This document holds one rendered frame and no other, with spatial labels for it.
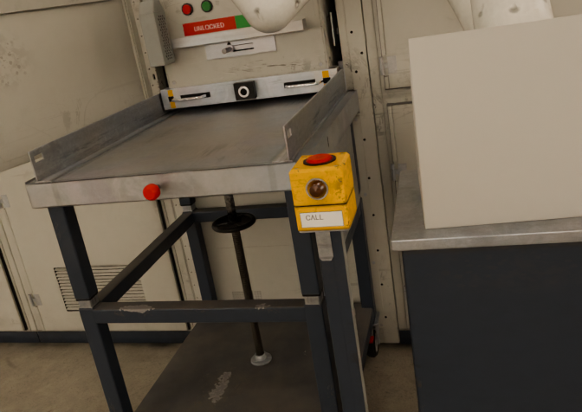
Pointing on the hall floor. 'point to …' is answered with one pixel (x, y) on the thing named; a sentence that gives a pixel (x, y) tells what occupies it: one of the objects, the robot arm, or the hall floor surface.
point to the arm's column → (496, 327)
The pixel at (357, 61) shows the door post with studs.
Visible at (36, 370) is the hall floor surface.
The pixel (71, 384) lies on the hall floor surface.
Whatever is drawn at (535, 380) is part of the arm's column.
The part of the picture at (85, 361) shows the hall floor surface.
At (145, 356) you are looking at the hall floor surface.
